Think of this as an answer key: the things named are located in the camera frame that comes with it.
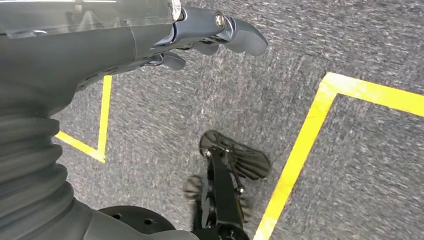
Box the black right robot foot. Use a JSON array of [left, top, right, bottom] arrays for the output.
[[183, 174, 254, 220]]

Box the black left robot leg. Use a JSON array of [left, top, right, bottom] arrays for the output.
[[193, 147, 251, 240]]

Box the black round robot hip plate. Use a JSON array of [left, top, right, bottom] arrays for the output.
[[98, 205, 177, 240]]

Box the yellow floor tape square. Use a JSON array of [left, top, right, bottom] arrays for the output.
[[54, 75, 114, 164], [253, 71, 424, 240]]

